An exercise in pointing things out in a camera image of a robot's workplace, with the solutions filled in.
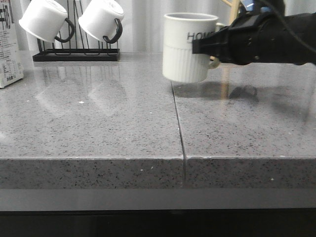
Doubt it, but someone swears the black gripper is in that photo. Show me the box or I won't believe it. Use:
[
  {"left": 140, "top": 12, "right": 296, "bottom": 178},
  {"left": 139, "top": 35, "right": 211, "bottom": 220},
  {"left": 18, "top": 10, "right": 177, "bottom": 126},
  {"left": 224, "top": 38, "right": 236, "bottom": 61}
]
[{"left": 192, "top": 13, "right": 316, "bottom": 65}]

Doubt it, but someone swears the cream HOME mug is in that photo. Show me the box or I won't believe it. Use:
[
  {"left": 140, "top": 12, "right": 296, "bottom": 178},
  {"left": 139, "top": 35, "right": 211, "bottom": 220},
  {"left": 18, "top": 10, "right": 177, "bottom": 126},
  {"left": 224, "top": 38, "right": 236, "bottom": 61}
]
[{"left": 162, "top": 12, "right": 224, "bottom": 83}]

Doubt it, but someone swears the white milk carton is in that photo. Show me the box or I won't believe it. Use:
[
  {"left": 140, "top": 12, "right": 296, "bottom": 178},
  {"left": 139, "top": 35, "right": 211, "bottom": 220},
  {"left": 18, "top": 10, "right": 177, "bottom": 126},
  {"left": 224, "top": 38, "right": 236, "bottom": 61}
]
[{"left": 0, "top": 0, "right": 24, "bottom": 89}]

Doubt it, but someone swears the wooden mug tree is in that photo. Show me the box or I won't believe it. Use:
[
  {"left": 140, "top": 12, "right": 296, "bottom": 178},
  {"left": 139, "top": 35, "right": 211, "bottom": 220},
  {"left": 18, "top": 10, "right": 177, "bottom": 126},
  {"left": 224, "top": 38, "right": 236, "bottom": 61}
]
[{"left": 221, "top": 0, "right": 240, "bottom": 24}]

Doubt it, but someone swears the blue mug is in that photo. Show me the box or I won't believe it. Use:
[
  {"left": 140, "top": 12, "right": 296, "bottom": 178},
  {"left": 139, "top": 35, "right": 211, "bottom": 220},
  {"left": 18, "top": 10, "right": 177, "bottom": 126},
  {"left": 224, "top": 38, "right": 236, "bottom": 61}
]
[{"left": 241, "top": 0, "right": 270, "bottom": 12}]

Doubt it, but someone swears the white mug right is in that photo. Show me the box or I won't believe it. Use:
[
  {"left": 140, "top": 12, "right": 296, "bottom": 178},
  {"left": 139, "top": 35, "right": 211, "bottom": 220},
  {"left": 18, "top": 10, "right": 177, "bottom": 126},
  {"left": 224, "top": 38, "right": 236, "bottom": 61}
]
[{"left": 78, "top": 0, "right": 124, "bottom": 44}]

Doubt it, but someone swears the white mug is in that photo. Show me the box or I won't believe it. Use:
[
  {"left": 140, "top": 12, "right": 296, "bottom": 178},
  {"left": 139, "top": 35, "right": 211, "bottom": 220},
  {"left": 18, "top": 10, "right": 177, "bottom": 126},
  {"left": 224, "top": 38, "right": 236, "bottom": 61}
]
[
  {"left": 78, "top": 0, "right": 124, "bottom": 44},
  {"left": 18, "top": 0, "right": 76, "bottom": 43}
]

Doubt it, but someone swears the white mug left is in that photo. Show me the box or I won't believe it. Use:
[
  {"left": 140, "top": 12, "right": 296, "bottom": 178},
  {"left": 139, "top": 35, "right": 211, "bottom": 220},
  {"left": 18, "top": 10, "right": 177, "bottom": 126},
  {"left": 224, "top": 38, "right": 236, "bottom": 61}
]
[{"left": 18, "top": 0, "right": 76, "bottom": 43}]

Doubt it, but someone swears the black cable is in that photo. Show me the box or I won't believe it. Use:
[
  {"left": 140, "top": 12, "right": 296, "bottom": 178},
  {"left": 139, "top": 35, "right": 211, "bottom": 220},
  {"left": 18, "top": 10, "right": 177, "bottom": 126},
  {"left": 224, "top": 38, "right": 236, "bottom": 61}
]
[{"left": 254, "top": 0, "right": 316, "bottom": 50}]

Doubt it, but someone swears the black wire mug rack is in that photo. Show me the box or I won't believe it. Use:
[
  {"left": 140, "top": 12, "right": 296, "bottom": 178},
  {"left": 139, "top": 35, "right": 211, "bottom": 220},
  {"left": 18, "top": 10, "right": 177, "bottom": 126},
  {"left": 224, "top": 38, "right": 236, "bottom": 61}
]
[{"left": 33, "top": 0, "right": 120, "bottom": 62}]

